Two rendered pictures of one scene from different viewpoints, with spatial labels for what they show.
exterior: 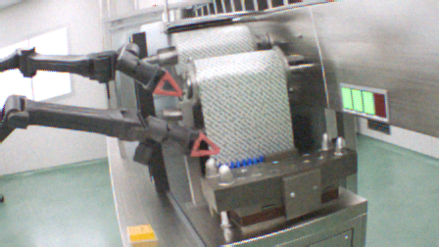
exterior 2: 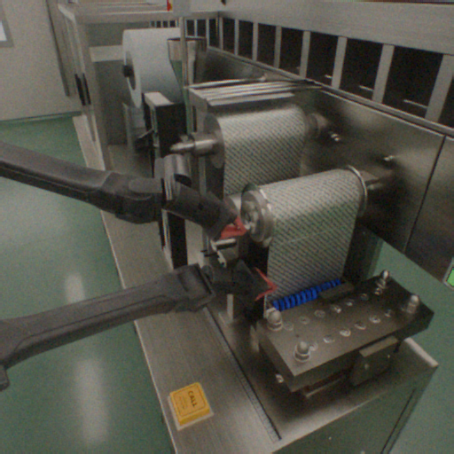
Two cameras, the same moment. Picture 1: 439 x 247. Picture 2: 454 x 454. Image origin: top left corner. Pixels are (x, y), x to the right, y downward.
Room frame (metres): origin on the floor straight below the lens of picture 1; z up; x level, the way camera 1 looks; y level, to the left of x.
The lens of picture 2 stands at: (0.72, 0.25, 1.68)
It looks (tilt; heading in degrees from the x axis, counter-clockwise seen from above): 34 degrees down; 348
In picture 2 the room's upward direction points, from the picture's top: straight up
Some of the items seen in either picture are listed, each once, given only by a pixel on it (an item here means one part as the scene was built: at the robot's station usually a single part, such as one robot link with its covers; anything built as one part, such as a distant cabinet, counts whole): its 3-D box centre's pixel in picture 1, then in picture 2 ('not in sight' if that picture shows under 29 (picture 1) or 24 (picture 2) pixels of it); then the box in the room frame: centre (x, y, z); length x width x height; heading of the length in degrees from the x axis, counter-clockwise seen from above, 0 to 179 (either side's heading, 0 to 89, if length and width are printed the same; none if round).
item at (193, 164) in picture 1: (186, 157); (231, 277); (1.39, 0.10, 1.05); 0.06 x 0.05 x 0.31; 103
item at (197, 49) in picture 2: (177, 17); (187, 48); (2.10, 0.11, 1.50); 0.14 x 0.14 x 0.06
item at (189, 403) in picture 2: (140, 232); (189, 403); (1.16, 0.25, 0.91); 0.07 x 0.07 x 0.02; 13
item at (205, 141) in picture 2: (167, 56); (203, 144); (1.61, 0.13, 1.33); 0.06 x 0.06 x 0.06; 13
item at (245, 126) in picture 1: (251, 129); (309, 264); (1.34, -0.08, 1.11); 0.23 x 0.01 x 0.18; 103
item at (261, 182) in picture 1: (284, 175); (345, 324); (1.23, -0.14, 1.00); 0.40 x 0.16 x 0.06; 103
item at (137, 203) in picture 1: (173, 154); (166, 183); (2.30, 0.22, 0.88); 2.52 x 0.66 x 0.04; 13
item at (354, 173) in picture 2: (279, 71); (345, 193); (1.42, -0.19, 1.25); 0.15 x 0.01 x 0.15; 13
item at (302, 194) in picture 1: (303, 194); (373, 361); (1.14, -0.18, 0.96); 0.10 x 0.03 x 0.11; 103
